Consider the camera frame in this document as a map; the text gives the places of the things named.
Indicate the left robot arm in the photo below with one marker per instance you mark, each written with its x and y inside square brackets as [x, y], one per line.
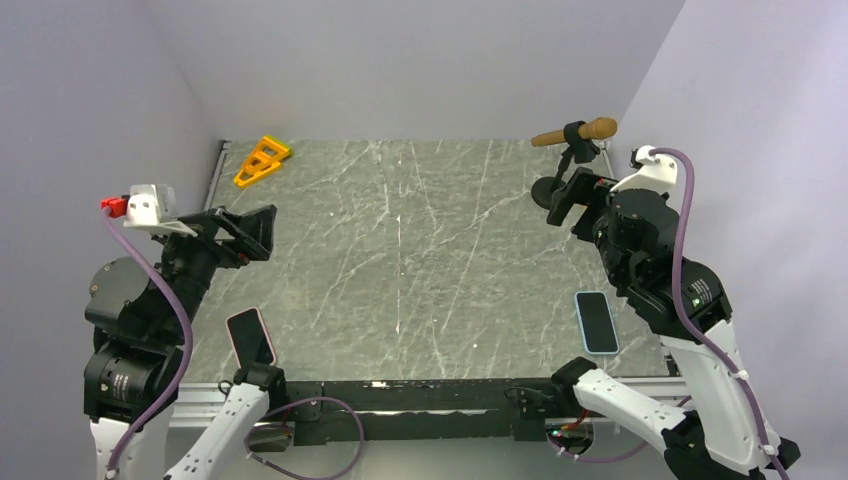
[142, 316]

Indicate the black phone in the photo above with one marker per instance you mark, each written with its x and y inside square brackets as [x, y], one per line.
[250, 336]

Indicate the gold microphone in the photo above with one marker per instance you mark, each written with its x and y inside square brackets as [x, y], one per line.
[600, 128]

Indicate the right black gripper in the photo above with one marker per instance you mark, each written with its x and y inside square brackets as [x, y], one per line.
[585, 187]

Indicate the black microphone stand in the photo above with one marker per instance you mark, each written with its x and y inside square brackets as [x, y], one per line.
[578, 151]

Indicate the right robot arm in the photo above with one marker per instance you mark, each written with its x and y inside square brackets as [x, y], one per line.
[725, 434]

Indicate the aluminium table frame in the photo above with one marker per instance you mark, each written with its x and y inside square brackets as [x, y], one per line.
[398, 260]

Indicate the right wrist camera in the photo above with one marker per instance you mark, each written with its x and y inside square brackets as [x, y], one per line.
[653, 172]

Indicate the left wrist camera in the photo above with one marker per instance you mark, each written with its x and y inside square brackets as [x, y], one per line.
[149, 207]

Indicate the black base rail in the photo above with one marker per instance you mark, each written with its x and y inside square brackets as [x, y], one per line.
[522, 409]

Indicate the pink phone case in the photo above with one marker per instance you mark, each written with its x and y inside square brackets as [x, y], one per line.
[251, 336]

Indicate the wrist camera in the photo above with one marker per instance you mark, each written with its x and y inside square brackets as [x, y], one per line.
[653, 172]
[149, 207]

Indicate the orange triangular toy block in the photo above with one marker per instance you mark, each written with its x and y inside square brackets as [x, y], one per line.
[267, 157]

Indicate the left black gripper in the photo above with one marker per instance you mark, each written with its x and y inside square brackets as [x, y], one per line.
[252, 232]

